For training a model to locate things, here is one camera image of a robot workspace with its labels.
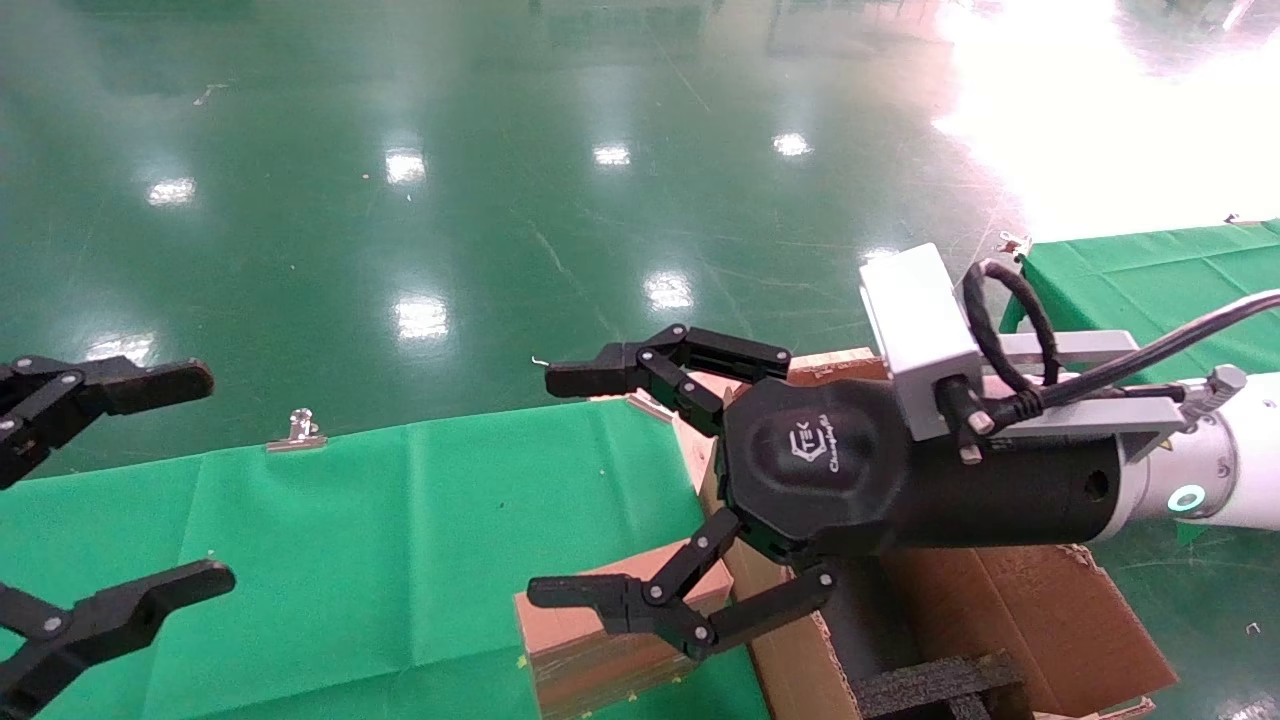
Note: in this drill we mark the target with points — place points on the black notched foam insert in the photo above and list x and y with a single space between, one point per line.
930 685

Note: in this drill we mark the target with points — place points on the large green table cloth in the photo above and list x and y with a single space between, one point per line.
400 560

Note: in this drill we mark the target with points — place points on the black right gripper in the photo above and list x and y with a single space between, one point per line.
820 470

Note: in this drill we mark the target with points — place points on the green cloth on side table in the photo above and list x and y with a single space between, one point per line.
1150 275

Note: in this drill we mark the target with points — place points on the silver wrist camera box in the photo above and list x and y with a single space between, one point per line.
920 320

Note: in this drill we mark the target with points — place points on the large open cardboard carton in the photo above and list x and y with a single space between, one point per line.
1050 620

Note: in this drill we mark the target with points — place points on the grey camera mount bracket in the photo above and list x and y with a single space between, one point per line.
1100 415

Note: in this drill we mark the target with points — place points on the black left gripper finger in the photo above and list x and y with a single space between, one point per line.
130 610
130 385

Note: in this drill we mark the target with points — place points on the small brown cardboard box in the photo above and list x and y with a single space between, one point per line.
580 660

